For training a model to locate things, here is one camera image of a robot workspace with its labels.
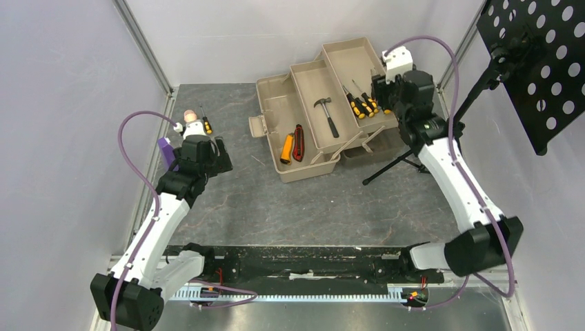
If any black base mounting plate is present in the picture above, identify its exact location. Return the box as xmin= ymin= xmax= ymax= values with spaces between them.
xmin=163 ymin=243 xmax=444 ymax=295

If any purple box with grid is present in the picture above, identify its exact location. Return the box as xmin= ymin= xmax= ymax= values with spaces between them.
xmin=157 ymin=137 xmax=179 ymax=171

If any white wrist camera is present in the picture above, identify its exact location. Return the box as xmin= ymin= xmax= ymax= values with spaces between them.
xmin=381 ymin=46 xmax=414 ymax=84
xmin=173 ymin=120 xmax=208 ymax=140

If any black perforated panel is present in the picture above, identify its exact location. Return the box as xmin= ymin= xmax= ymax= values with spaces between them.
xmin=477 ymin=1 xmax=584 ymax=156

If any beige wooden handle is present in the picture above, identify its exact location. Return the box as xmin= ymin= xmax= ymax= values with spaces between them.
xmin=184 ymin=110 xmax=199 ymax=124

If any beige translucent tool box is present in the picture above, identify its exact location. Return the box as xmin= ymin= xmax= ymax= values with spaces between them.
xmin=249 ymin=37 xmax=404 ymax=183

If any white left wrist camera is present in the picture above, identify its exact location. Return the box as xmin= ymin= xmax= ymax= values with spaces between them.
xmin=173 ymin=120 xmax=208 ymax=140

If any aluminium frame rail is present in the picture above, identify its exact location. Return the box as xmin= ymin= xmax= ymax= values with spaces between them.
xmin=112 ymin=0 xmax=174 ymax=97

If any claw hammer black grip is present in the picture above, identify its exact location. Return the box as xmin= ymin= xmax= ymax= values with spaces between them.
xmin=313 ymin=97 xmax=339 ymax=138

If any black-yellow screwdriver cluster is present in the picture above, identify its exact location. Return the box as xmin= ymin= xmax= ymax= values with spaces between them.
xmin=354 ymin=96 xmax=375 ymax=118

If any small black-yellow screwdriver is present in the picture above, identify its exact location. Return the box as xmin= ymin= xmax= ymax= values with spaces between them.
xmin=199 ymin=106 xmax=213 ymax=134

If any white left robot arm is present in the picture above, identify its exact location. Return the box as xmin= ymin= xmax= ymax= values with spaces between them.
xmin=90 ymin=134 xmax=233 ymax=330

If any thin black-yellow screwdriver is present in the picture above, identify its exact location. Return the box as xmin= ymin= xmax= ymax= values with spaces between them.
xmin=352 ymin=79 xmax=379 ymax=117

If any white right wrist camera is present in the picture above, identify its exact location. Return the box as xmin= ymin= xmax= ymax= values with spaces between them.
xmin=381 ymin=46 xmax=414 ymax=84

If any red black utility knife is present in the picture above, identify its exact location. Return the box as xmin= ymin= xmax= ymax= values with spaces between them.
xmin=292 ymin=124 xmax=305 ymax=162

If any black tripod stand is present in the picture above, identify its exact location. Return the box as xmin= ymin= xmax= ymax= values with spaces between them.
xmin=362 ymin=60 xmax=504 ymax=185

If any orange handled tool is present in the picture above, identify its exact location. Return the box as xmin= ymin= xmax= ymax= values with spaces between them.
xmin=279 ymin=133 xmax=295 ymax=165

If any large black-yellow Phillips screwdriver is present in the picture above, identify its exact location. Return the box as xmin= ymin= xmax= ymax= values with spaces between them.
xmin=342 ymin=86 xmax=366 ymax=119

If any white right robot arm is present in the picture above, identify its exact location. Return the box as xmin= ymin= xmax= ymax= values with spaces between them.
xmin=371 ymin=70 xmax=524 ymax=281

